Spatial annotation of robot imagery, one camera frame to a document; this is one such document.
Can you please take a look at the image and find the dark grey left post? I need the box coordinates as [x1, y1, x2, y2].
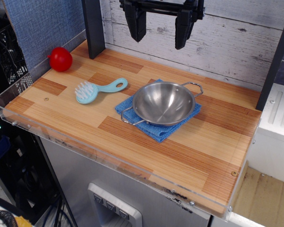
[81, 0, 106, 59]

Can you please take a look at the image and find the white toy sink unit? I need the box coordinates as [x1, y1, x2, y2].
[247, 84, 284, 182]

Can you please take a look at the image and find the stainless steel pot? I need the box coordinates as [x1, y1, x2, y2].
[121, 81, 203, 126]

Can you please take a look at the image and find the silver cabinet with dispenser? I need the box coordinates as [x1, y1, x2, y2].
[41, 139, 212, 227]

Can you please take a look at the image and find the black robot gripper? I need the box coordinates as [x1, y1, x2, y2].
[119, 0, 205, 50]

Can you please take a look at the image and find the dark grey post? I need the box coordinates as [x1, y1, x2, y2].
[81, 0, 106, 59]
[256, 28, 284, 111]

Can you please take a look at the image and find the blue folded cloth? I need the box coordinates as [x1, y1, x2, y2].
[115, 79, 201, 142]

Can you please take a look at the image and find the clear acrylic table guard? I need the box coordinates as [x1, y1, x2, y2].
[0, 42, 261, 218]

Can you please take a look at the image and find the dark grey right post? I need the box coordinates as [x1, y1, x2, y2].
[256, 28, 284, 111]

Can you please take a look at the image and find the red toy tomato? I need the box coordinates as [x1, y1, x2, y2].
[47, 47, 73, 72]

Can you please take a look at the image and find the black plastic crate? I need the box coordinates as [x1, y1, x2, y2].
[0, 19, 28, 86]

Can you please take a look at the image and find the light blue scrub brush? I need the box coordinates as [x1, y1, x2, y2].
[75, 78, 128, 105]

